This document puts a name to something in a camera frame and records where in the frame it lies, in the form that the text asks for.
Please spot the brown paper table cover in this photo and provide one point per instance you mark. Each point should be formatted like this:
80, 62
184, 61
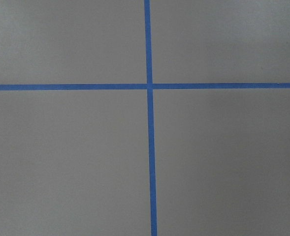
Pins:
144, 117

